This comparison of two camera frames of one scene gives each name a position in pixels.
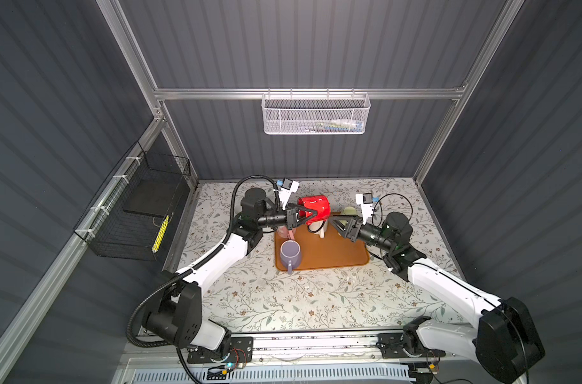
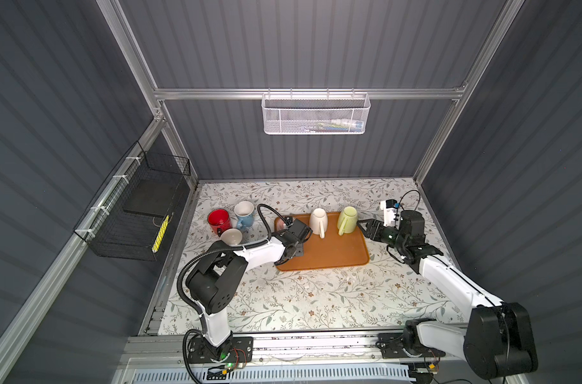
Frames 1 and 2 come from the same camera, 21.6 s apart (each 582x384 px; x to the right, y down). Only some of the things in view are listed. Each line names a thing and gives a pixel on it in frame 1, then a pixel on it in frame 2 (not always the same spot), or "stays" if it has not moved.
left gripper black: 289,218 -> 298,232
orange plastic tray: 332,250 stays
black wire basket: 132,218 stays
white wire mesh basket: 316,113 stays
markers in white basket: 336,126 stays
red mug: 319,203 -> 218,220
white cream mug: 316,225 stays
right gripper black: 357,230 -> 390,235
